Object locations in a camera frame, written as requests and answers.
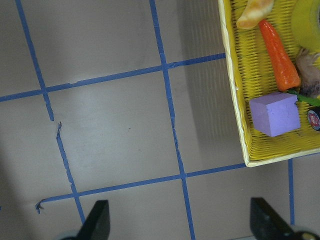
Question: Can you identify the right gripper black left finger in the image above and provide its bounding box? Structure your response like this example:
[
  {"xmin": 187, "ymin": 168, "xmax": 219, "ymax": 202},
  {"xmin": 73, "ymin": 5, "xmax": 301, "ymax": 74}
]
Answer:
[{"xmin": 75, "ymin": 200, "xmax": 111, "ymax": 240}]

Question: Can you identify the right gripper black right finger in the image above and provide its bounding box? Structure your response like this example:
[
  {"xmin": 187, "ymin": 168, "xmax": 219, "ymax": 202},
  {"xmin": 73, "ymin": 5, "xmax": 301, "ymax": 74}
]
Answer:
[{"xmin": 250, "ymin": 197, "xmax": 295, "ymax": 240}]

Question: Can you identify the yellow tape roll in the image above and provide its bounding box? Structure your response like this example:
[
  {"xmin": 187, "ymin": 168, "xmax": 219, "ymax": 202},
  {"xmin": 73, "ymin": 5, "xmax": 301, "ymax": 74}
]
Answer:
[{"xmin": 291, "ymin": 0, "xmax": 320, "ymax": 53}]

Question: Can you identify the purple foam cube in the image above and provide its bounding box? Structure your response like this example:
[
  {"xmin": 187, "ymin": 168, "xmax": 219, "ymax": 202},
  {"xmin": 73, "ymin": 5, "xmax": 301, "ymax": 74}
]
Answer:
[{"xmin": 249, "ymin": 92, "xmax": 301, "ymax": 137}]

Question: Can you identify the small black-capped bottle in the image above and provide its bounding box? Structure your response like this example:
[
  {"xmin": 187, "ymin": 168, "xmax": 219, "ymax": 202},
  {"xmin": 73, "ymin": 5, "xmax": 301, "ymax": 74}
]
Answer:
[{"xmin": 307, "ymin": 106, "xmax": 320, "ymax": 132}]

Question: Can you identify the orange toy carrot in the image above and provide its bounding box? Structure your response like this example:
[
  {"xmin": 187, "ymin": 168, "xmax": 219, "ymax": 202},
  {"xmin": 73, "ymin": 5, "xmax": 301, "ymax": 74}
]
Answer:
[{"xmin": 258, "ymin": 19, "xmax": 301, "ymax": 92}]

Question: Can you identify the yellow woven basket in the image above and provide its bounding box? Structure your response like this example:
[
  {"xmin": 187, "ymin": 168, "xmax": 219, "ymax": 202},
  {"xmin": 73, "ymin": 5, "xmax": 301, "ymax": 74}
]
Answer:
[{"xmin": 218, "ymin": 0, "xmax": 320, "ymax": 167}]

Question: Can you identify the brown toy animal figure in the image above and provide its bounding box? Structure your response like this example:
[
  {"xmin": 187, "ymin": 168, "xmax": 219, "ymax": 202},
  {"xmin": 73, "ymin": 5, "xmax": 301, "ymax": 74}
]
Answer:
[{"xmin": 295, "ymin": 48, "xmax": 320, "ymax": 99}]

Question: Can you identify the toy croissant bread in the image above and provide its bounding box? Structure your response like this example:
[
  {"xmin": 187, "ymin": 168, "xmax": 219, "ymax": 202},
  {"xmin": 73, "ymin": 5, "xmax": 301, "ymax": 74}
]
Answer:
[{"xmin": 236, "ymin": 0, "xmax": 275, "ymax": 30}]

